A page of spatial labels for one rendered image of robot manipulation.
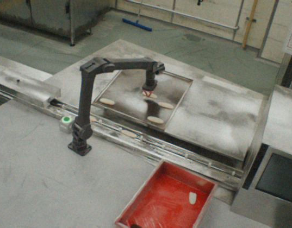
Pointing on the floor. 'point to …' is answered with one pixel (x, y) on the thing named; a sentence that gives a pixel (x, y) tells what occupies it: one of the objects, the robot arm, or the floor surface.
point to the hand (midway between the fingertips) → (149, 94)
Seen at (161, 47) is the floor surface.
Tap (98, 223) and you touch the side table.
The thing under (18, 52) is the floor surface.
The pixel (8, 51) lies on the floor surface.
